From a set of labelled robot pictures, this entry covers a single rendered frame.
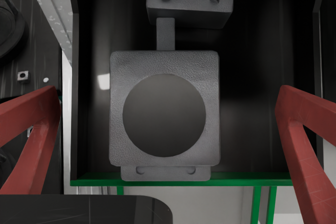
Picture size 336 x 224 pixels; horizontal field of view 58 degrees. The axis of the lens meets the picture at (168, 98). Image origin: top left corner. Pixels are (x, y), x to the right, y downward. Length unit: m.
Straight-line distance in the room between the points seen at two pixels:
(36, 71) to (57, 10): 0.31
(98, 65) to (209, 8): 0.07
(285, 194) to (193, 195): 0.11
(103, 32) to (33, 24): 0.40
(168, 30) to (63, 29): 0.09
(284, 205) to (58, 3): 0.32
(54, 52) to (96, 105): 0.35
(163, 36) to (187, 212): 0.23
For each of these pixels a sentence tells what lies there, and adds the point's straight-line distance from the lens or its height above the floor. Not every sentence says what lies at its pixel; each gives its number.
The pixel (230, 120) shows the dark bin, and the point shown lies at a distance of 0.18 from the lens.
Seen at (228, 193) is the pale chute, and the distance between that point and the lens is 0.35.
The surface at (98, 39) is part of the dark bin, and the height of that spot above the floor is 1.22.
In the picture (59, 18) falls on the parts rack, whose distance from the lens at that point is 0.22.
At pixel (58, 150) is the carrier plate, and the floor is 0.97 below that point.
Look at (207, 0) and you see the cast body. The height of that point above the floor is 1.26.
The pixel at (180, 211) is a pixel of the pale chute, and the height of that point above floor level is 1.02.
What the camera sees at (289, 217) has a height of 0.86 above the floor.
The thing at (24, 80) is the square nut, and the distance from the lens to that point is 0.51.
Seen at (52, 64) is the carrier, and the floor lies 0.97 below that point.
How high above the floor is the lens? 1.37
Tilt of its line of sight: 62 degrees down
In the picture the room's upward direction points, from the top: 1 degrees counter-clockwise
